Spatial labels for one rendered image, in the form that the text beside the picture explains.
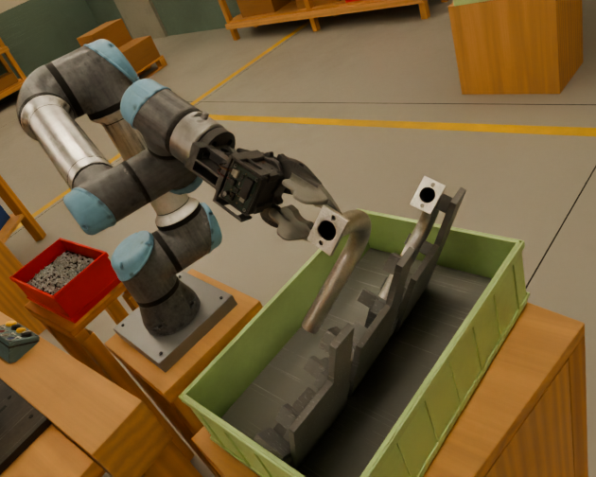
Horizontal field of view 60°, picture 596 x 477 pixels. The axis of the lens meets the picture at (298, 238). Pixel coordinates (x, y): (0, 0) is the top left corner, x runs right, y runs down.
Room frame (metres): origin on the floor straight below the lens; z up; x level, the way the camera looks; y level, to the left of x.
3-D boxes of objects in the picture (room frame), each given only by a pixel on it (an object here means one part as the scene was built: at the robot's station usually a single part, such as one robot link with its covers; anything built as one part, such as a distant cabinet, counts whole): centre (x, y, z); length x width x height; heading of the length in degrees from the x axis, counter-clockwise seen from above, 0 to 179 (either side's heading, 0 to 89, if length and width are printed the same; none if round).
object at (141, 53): (7.68, 1.44, 0.37); 1.20 x 0.80 x 0.74; 135
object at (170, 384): (1.08, 0.37, 0.83); 0.32 x 0.32 x 0.04; 33
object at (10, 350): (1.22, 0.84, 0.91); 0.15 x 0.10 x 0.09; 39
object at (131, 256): (1.09, 0.36, 1.05); 0.13 x 0.12 x 0.14; 110
